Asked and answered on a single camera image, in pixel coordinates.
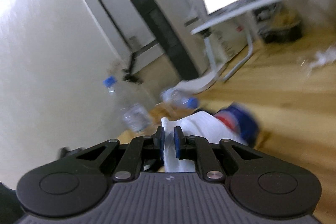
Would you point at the white paper towel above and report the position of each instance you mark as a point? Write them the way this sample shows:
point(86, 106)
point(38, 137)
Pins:
point(198, 124)

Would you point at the black tower appliance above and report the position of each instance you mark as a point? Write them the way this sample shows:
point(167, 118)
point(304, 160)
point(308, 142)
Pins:
point(171, 37)

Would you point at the lying clear water bottle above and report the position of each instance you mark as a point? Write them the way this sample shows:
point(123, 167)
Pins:
point(179, 99)

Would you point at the blue Pepsi can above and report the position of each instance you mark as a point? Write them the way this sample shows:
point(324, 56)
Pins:
point(241, 121)

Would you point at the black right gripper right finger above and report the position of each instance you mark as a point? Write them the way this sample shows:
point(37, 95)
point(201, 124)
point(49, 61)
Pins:
point(220, 162)

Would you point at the clear plastic wrapper with spoon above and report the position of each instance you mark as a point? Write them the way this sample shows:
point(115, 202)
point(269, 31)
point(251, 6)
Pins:
point(318, 60)

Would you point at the white fresh paper bag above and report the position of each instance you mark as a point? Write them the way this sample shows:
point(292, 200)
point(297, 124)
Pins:
point(227, 40)

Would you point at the upright clear water bottle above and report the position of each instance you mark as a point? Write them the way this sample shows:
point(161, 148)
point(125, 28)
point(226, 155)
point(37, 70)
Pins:
point(132, 112)

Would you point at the black snack package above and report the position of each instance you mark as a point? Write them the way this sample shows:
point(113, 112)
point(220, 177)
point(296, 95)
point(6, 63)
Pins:
point(278, 24)

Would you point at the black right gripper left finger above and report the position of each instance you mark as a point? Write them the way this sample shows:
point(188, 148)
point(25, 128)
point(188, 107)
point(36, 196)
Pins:
point(124, 162)

